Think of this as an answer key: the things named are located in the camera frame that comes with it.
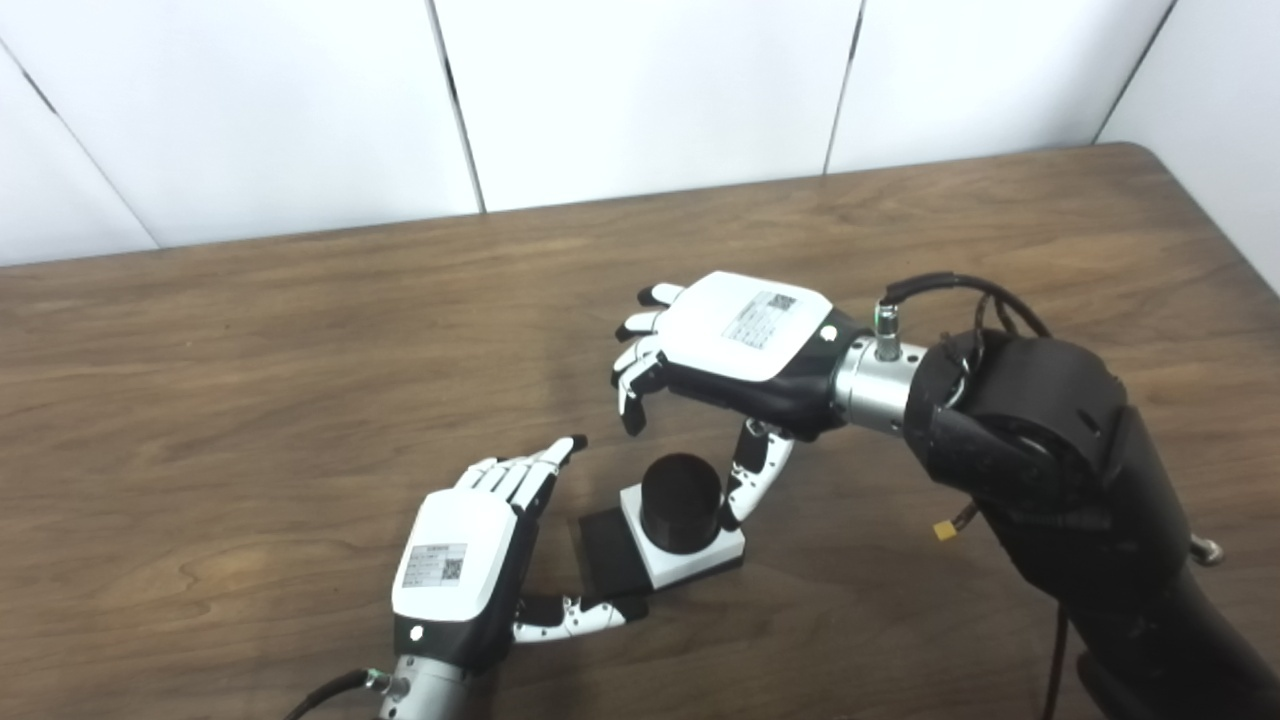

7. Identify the black peg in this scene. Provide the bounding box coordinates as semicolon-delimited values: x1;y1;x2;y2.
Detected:
578;453;746;601

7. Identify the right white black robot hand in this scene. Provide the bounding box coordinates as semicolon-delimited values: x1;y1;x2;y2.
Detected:
612;271;871;531

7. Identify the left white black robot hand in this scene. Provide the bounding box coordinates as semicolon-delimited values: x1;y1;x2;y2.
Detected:
392;435;651;673

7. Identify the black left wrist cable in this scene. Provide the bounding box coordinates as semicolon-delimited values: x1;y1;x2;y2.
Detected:
285;668;401;720

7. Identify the white square piece with hole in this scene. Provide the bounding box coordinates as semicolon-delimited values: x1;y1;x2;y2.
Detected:
619;483;747;591

